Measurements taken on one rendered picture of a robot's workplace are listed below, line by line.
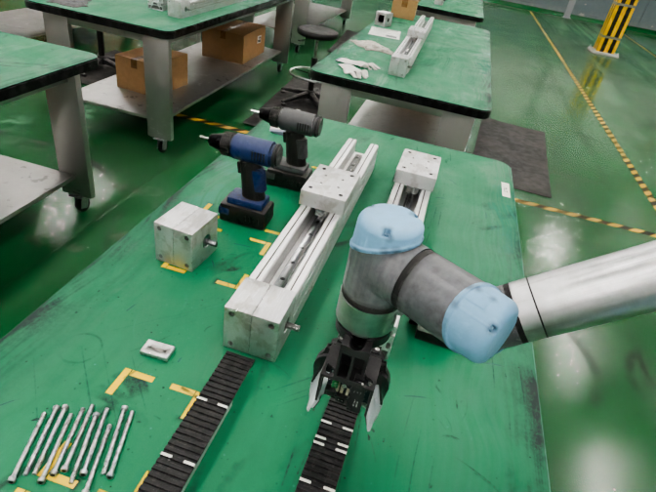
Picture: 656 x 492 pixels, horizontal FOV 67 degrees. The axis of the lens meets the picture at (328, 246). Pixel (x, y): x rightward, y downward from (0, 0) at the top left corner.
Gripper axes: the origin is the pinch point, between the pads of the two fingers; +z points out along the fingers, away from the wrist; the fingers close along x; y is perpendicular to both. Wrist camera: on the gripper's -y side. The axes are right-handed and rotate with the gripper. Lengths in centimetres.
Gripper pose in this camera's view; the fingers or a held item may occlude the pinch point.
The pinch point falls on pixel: (343, 407)
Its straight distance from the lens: 78.8
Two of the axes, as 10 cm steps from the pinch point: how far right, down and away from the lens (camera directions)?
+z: -1.5, 8.2, 5.6
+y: -2.7, 5.1, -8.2
